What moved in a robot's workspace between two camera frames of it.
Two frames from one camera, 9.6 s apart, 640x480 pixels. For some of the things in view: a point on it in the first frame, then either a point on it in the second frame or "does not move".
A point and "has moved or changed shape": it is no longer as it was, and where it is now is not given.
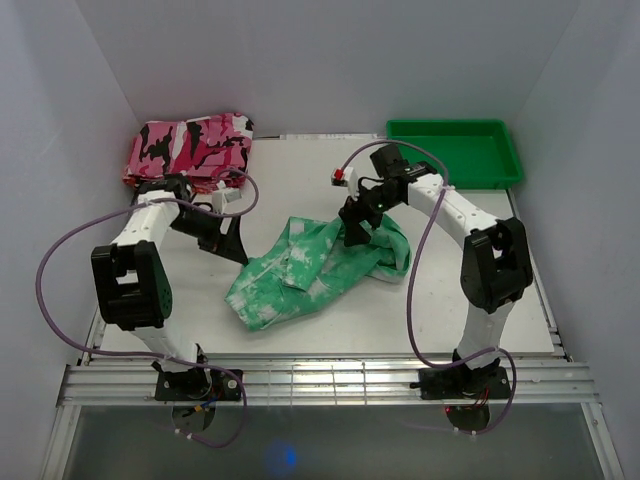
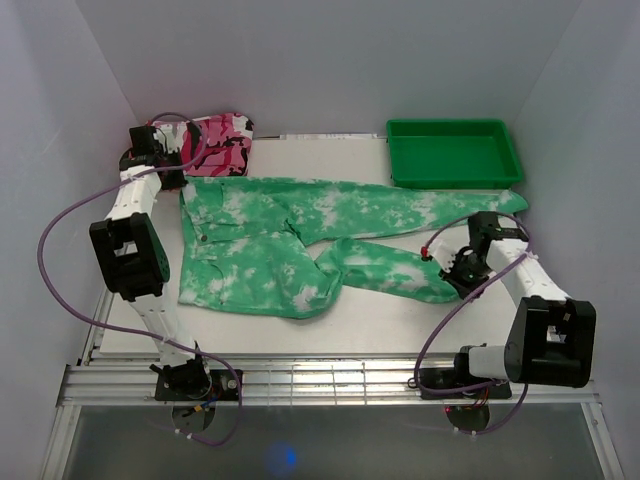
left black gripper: x=230 y=244 → x=176 y=183
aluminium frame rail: x=380 y=385 does not move
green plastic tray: x=477 y=153 does not move
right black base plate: x=457 y=383 does not move
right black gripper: x=353 y=211 → x=462 y=289
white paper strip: x=327 y=136 does not move
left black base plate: x=198 y=384 does not move
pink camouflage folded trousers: x=199 y=145 does not move
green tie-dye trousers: x=309 y=263 has moved or changed shape
